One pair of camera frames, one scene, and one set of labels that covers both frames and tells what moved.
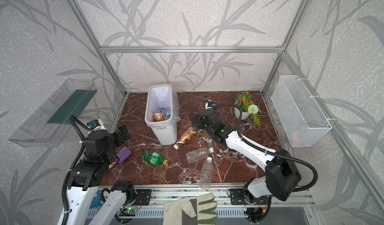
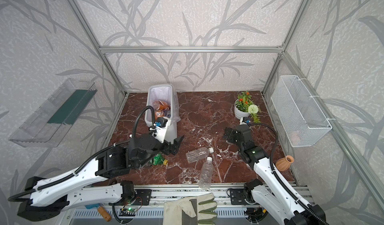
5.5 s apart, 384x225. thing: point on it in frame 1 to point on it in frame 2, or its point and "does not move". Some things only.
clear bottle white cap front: [206, 174] does not move
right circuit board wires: [254, 215] does not move
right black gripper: [201, 121] to [234, 135]
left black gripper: [120, 134] to [167, 146]
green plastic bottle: [153, 157] does not move
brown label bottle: [185, 137] to [159, 105]
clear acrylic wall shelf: [48, 125] does not move
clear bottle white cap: [200, 153] does not move
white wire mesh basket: [303, 122] does not move
